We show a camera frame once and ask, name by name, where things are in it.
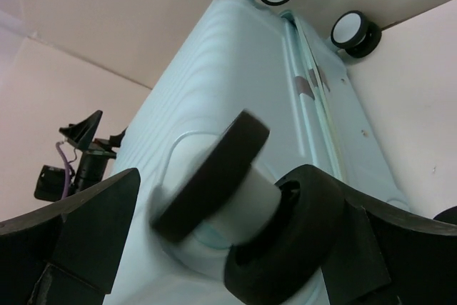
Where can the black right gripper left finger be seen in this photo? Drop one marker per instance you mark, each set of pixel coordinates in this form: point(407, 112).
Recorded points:
point(69, 251)

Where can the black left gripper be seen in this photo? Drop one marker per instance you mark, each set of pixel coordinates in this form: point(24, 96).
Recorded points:
point(80, 136)

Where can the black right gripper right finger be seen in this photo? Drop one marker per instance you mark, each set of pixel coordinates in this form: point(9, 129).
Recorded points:
point(400, 248)

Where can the light blue hard-shell suitcase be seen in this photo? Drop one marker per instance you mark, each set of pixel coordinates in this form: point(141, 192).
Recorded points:
point(244, 147)

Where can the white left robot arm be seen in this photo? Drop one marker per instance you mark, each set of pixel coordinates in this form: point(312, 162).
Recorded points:
point(55, 183)

